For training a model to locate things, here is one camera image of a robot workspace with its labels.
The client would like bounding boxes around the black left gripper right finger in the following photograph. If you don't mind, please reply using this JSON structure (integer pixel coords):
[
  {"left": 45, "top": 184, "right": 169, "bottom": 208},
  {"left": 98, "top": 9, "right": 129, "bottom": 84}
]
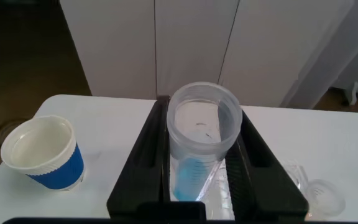
[{"left": 225, "top": 110, "right": 310, "bottom": 222}]

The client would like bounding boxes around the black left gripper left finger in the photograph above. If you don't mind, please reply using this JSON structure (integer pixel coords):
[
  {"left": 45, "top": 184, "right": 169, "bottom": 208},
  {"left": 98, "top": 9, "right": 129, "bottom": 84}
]
[{"left": 106, "top": 95, "right": 171, "bottom": 218}]

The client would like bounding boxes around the blue pigment test tube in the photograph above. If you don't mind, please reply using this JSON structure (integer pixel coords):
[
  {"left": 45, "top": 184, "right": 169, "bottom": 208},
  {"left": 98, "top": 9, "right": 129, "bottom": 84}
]
[{"left": 166, "top": 82, "right": 244, "bottom": 202}]

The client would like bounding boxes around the clear acrylic test tube rack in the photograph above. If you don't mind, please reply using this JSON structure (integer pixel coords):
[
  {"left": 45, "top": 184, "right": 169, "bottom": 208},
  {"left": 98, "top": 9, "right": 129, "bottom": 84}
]
[{"left": 197, "top": 158, "right": 311, "bottom": 220}]

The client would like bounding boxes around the red pigment test tube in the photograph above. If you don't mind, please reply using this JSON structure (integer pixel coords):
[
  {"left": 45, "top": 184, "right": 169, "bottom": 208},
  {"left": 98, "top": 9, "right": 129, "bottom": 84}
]
[{"left": 305, "top": 179, "right": 347, "bottom": 218}]

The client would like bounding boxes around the blue white paper cup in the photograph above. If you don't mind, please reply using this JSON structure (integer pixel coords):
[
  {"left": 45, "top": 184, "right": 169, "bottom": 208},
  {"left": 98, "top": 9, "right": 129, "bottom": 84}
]
[{"left": 0, "top": 114, "right": 85, "bottom": 190}]

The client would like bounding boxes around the white partition foot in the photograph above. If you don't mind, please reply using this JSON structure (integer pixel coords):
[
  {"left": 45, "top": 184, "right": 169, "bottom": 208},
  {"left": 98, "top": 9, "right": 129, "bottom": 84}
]
[{"left": 345, "top": 81, "right": 358, "bottom": 106}]

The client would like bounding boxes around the white angled partition panel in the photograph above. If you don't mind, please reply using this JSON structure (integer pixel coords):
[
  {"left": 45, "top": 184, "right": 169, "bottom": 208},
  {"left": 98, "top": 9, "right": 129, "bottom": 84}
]
[{"left": 280, "top": 0, "right": 358, "bottom": 109}]

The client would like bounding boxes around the round floor socket cover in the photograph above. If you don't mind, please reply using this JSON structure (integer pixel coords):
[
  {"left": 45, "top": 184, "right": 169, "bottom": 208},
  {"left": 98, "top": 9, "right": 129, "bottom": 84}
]
[{"left": 0, "top": 119, "right": 27, "bottom": 147}]

